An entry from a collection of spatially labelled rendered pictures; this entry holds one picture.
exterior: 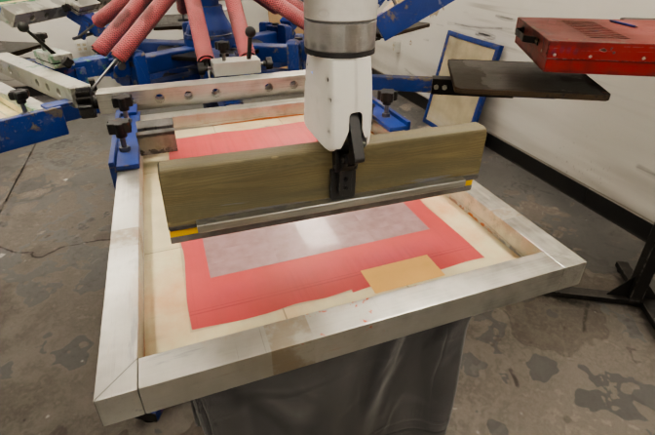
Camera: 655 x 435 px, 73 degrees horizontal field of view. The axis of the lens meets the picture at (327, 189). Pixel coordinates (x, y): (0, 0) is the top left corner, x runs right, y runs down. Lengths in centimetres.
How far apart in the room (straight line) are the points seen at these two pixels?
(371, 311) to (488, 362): 135
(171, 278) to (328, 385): 28
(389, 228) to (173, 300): 33
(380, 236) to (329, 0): 37
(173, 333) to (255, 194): 19
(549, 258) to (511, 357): 126
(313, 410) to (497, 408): 106
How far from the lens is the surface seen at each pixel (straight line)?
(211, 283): 62
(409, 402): 89
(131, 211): 75
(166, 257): 69
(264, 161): 49
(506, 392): 178
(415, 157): 57
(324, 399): 75
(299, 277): 61
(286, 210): 52
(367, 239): 68
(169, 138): 95
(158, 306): 61
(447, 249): 68
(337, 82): 45
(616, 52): 153
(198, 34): 144
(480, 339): 191
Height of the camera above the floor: 135
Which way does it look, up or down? 29 degrees down
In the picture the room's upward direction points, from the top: straight up
